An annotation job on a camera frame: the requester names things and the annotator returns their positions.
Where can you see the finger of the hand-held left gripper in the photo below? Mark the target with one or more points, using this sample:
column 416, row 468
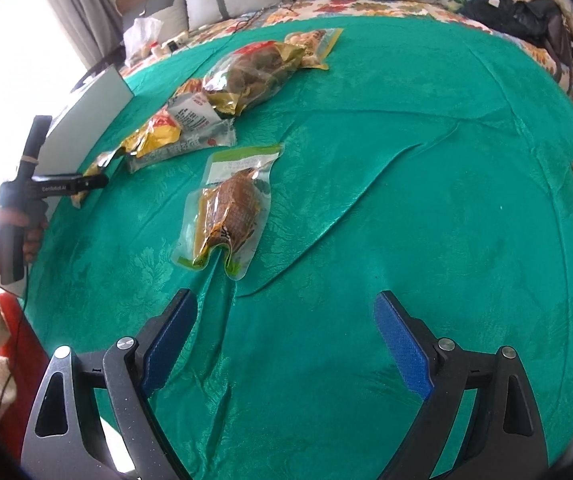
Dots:
column 94, row 183

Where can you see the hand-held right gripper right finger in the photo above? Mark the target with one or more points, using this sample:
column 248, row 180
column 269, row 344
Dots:
column 406, row 350

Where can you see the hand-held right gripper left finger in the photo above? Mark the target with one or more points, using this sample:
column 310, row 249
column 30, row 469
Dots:
column 166, row 345

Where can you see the small yellow snack packet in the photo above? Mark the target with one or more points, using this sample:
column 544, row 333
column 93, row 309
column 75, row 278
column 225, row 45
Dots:
column 100, row 159

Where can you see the long clear snack packet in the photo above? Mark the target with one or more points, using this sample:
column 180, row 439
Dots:
column 191, row 146

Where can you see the white snack packet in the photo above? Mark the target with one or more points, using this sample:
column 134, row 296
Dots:
column 194, row 112

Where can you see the small orange snack packet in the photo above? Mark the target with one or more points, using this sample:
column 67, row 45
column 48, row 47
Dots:
column 189, row 87

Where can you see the clear braised chicken packet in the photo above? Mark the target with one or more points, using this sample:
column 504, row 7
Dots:
column 231, row 205

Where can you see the golden dried fruit bag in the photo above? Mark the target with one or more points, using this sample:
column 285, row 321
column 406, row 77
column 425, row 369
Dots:
column 246, row 77

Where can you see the yellow-edged clear snack packet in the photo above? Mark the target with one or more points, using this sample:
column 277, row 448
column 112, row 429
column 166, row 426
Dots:
column 316, row 40

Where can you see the person's left hand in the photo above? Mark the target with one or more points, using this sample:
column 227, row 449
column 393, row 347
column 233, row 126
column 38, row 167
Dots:
column 35, row 241

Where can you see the red cloth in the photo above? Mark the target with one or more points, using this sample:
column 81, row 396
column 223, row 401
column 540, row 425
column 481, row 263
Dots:
column 19, row 330

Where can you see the small white bottle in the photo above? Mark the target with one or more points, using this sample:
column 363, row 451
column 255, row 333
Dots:
column 156, row 50

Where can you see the white plastic bag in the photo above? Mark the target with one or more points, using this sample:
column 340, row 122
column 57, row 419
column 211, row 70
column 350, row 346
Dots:
column 141, row 35

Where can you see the white power strip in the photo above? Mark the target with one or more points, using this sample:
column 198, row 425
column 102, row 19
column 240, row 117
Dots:
column 176, row 43

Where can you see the green bedspread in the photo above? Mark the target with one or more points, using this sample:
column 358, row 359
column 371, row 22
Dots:
column 391, row 185

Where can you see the grey curtain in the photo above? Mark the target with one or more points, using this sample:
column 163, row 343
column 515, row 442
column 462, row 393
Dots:
column 81, row 5

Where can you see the dark brown bag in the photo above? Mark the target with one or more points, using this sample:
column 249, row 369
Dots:
column 571, row 55

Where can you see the floral bedsheet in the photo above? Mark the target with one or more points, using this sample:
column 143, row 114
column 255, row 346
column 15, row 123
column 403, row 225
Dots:
column 391, row 10

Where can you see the dark clothes pile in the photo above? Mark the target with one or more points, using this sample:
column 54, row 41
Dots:
column 516, row 15

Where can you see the green patterned cloth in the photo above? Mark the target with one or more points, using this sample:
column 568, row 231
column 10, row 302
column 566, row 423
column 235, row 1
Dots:
column 460, row 1

